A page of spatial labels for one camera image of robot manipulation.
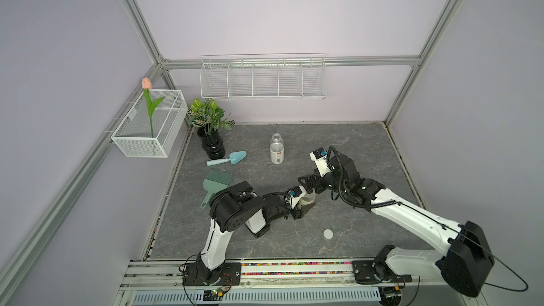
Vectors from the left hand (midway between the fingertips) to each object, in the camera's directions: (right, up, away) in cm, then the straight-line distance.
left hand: (311, 198), depth 86 cm
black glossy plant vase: (-45, +23, +13) cm, 52 cm away
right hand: (-3, +11, -6) cm, 13 cm away
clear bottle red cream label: (-2, +1, -4) cm, 5 cm away
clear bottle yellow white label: (-14, +20, +15) cm, 28 cm away
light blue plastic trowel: (-36, +15, +20) cm, 44 cm away
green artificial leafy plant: (-46, +36, +7) cm, 58 cm away
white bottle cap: (+6, -13, -3) cm, 15 cm away
